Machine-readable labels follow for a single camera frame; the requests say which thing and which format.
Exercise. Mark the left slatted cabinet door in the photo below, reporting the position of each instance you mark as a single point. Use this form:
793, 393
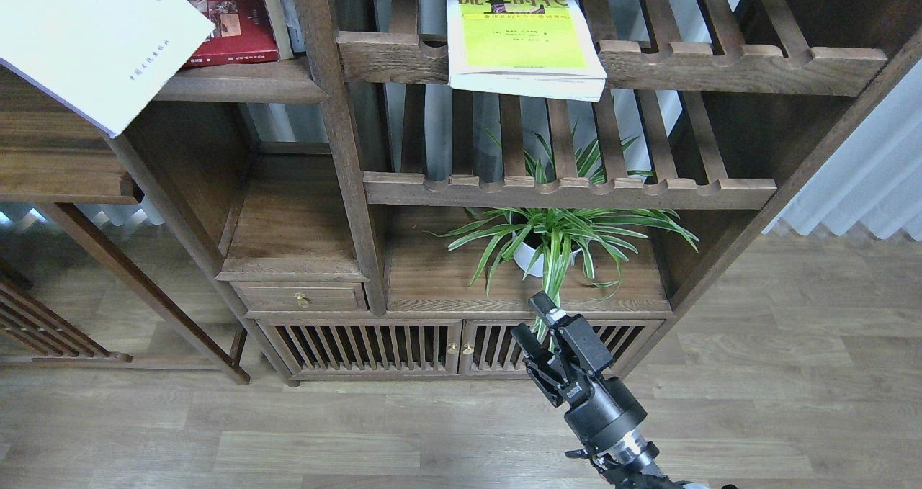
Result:
383, 349

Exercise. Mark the right slatted cabinet door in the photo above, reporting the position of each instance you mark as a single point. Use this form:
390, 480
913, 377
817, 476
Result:
490, 351

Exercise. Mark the white plant pot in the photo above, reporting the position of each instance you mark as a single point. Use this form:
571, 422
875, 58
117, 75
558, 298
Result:
529, 255

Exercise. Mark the white upright book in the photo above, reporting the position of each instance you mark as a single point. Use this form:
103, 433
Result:
292, 23

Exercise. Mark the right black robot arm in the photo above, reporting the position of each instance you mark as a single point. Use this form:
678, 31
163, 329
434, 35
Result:
630, 464

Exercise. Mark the dark wooden bookshelf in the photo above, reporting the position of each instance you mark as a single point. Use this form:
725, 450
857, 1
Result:
319, 169

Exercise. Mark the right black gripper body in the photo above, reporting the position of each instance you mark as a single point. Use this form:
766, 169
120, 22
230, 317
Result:
601, 411

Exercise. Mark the white purple book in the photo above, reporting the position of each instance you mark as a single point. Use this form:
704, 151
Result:
104, 59

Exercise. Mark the small wooden drawer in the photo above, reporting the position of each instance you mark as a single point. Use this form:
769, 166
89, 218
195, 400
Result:
301, 296

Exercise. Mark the slatted cabinet door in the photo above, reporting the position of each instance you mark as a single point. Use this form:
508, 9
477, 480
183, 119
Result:
490, 351
383, 349

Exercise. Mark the red cover book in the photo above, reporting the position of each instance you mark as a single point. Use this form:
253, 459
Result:
242, 34

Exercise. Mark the yellow cover book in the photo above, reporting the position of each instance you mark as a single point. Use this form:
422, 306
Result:
533, 48

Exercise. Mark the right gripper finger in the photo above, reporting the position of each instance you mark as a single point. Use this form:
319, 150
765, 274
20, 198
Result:
574, 335
542, 366

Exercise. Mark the brown upright book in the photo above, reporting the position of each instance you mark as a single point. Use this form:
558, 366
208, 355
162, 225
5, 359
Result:
276, 16

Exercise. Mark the spider plant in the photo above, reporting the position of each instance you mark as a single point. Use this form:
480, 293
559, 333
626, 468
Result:
612, 230

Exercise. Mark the white curtain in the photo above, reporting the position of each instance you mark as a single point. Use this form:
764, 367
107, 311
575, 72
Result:
873, 180

